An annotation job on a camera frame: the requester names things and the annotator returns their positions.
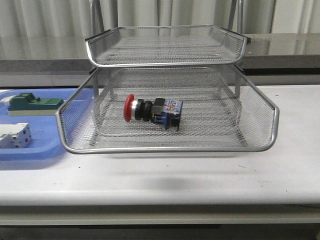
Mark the grey background counter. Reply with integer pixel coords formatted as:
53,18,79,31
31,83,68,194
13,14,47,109
0,33,320,89

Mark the red emergency stop button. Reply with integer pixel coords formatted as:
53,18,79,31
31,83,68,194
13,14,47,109
123,94,183,130

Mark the green switch module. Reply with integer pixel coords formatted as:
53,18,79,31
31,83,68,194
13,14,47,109
0,92,64,117

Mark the white circuit breaker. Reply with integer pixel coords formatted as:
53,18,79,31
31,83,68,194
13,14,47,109
0,122,32,149

